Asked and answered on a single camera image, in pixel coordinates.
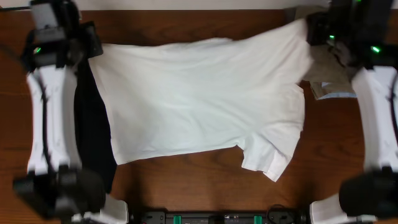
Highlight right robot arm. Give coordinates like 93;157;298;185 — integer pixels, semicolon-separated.
306;0;397;224

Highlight khaki folded shorts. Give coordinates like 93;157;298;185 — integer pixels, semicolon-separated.
292;5;358;101

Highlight white t-shirt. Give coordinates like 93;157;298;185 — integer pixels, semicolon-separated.
89;19;313;181

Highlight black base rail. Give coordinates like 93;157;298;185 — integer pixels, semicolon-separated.
130;205;310;224

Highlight black garment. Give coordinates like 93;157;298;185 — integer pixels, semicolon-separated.
74;60;117;193

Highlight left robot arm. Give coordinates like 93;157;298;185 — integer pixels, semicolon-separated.
13;22;129;223

